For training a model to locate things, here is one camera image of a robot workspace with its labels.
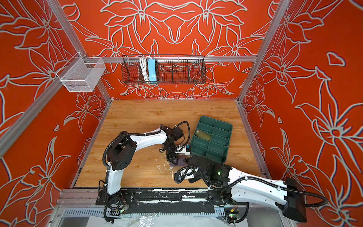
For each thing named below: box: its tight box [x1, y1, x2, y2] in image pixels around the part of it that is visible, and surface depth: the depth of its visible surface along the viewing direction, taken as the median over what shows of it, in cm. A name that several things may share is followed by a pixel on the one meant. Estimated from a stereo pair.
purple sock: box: [169, 154, 189, 167], surface depth 83 cm
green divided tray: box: [190, 115, 234, 164], surface depth 92 cm
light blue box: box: [147, 58, 157, 84], surface depth 91 cm
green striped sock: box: [195, 130, 212, 141], surface depth 92 cm
